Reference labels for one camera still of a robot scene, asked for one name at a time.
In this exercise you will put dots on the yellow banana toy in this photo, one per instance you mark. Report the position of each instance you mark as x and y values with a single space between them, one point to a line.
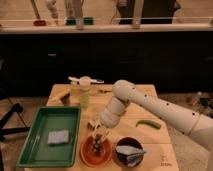
60 95

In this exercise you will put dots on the grey sponge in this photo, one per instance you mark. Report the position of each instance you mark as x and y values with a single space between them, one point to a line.
58 137

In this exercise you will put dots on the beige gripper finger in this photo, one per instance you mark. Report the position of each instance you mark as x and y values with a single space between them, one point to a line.
95 133
105 134

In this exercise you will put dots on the silver fish toy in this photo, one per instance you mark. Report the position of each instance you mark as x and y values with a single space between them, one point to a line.
129 155

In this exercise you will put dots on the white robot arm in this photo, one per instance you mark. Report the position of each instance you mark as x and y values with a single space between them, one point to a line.
196 126

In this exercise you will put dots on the black tripod stand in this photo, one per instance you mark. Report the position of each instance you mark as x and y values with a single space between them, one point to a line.
11 121

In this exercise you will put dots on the green tray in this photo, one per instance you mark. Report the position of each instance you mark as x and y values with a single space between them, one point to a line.
36 152

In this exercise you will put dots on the dark grapes bunch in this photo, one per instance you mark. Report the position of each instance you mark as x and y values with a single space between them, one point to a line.
97 145

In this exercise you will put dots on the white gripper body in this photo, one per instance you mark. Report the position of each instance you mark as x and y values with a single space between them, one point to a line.
99 125

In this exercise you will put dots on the dark cabinet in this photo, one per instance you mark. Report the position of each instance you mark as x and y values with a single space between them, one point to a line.
172 61

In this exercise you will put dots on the dark bowl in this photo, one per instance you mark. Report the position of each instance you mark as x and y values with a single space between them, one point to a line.
130 142

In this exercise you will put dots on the red bowl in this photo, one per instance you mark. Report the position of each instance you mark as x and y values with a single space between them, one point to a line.
95 155

